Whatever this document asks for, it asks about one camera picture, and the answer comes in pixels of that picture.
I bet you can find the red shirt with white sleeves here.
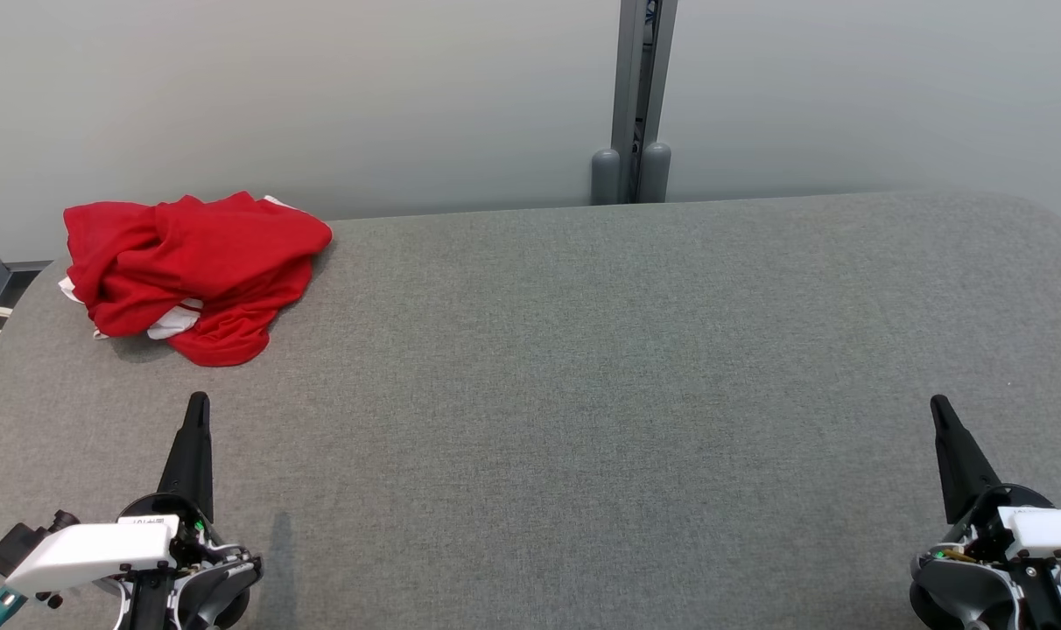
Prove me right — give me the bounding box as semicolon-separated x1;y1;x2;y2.
58;200;314;368

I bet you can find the grey metal partition post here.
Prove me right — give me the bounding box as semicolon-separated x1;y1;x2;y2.
590;0;678;205

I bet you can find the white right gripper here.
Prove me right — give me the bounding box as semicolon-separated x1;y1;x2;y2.
929;395;1061;630

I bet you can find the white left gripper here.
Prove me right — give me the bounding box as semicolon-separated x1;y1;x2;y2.
5;391;263;630

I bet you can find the grey fabric table cover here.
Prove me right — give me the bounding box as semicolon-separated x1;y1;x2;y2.
0;191;1061;630

